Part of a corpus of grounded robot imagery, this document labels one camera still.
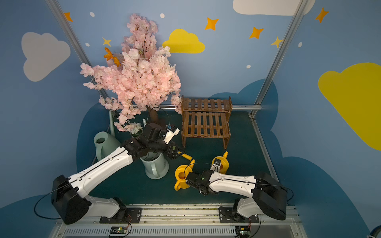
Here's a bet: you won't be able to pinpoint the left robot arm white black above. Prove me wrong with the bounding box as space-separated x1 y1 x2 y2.
51 138 185 225

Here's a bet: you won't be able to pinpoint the brown wooden slatted shelf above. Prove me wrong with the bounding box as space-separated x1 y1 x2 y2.
181 97 232 149

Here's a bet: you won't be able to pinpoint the pale blue watering can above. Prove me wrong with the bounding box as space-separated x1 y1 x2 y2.
139 118 170 180

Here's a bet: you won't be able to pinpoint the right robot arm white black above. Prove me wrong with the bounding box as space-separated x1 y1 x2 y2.
186 170 288 221

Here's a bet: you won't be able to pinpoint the small potted white flowers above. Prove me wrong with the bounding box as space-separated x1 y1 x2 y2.
125 123 143 137

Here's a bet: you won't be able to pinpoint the sage green watering can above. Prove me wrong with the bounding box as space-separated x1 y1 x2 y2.
93 110 123 163

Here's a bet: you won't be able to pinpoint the yellow watering can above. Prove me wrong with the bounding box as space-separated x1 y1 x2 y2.
214 151 229 174
174 160 195 191

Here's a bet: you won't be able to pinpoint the back aluminium wall rail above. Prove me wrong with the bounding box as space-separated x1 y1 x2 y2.
130 104 263 111

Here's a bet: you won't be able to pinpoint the pink blossom artificial tree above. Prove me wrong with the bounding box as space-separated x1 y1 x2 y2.
80 14 182 132

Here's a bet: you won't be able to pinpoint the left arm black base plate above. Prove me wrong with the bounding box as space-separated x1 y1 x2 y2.
99 207 142 224

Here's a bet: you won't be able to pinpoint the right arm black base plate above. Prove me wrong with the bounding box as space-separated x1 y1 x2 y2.
218 206 261 224

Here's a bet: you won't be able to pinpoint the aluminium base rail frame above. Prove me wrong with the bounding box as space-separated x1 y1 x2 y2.
50 203 307 238

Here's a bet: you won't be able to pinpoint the green yellow toy shovel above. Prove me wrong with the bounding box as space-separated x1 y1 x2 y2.
178 151 193 161

